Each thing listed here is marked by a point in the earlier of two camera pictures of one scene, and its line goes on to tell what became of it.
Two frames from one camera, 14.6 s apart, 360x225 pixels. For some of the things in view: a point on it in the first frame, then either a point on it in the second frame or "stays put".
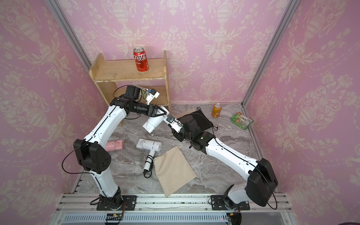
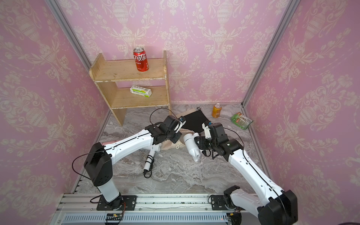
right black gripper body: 183,135 -> 208,144
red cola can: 141,62 stays put
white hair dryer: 153,121 -> 192,146
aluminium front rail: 171,209 stays put
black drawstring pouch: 203,123 stays put
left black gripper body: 143,108 -> 173,136
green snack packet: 241,120 stays put
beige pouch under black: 184,113 stays put
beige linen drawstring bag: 174,170 -> 168,144
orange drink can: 216,110 stays put
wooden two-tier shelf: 113,77 stays put
